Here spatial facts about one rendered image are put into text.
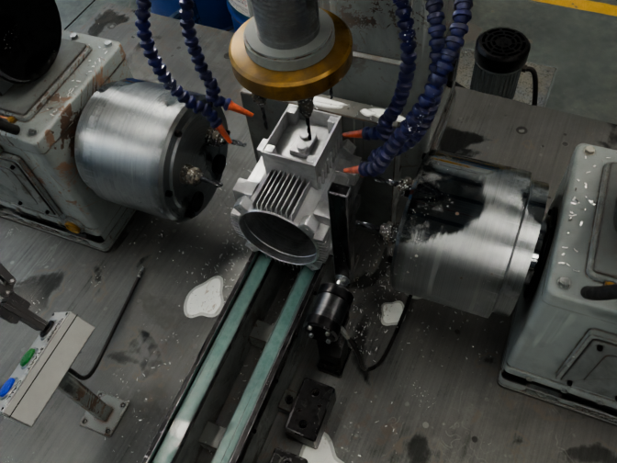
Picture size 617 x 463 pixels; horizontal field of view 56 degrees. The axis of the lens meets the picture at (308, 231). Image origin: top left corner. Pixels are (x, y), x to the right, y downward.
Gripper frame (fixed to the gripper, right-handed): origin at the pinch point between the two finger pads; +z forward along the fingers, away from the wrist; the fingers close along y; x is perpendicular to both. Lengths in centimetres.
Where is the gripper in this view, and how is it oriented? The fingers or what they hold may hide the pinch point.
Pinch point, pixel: (23, 314)
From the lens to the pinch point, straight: 100.0
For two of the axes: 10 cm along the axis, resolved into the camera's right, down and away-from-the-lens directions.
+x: -6.8, 1.3, 7.2
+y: 3.7, -7.9, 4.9
